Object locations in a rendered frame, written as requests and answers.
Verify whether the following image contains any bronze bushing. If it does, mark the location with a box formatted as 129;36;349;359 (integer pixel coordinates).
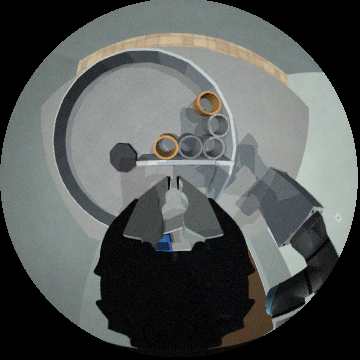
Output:
193;91;221;116
154;133;178;159

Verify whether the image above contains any dark grey metal sleeve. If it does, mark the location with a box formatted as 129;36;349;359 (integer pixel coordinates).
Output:
200;134;225;159
178;133;203;159
201;113;230;137

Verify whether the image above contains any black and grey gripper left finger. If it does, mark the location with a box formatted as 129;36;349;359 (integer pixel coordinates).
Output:
94;176;171;277

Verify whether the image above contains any blue plastic crate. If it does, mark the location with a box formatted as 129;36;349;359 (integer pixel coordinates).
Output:
157;233;173;251

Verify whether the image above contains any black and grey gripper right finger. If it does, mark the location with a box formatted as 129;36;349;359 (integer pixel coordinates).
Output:
177;176;255;276

